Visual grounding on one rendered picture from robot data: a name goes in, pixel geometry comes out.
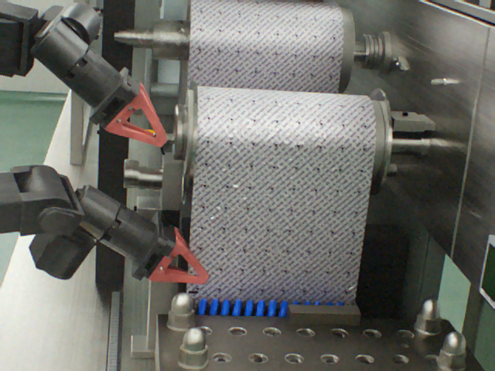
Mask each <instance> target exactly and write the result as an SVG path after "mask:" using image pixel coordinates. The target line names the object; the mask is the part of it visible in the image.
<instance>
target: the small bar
mask: <svg viewBox="0 0 495 371"><path fill-rule="evenodd" d="M360 314H361V313H360V311H359V309H358V307H357V306H353V305H288V306H287V314H286V317H287V319H288V323H289V324H291V325H360Z"/></svg>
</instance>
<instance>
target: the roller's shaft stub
mask: <svg viewBox="0 0 495 371"><path fill-rule="evenodd" d="M429 147H430V138H429V133H428V131H427V130H424V131H416V132H400V131H392V148H391V154H392V155H414V157H415V159H416V160H419V161H424V160H426V157H427V156H428V152H429Z"/></svg>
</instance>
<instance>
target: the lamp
mask: <svg viewBox="0 0 495 371"><path fill-rule="evenodd" d="M483 288H484V289H485V291H486V292H487V293H488V294H489V295H490V297H491V298H492V299H493V300H494V301H495V250H493V249H492V248H491V247H490V248H489V252H488V257H487V261H486V270H485V274H484V279H483Z"/></svg>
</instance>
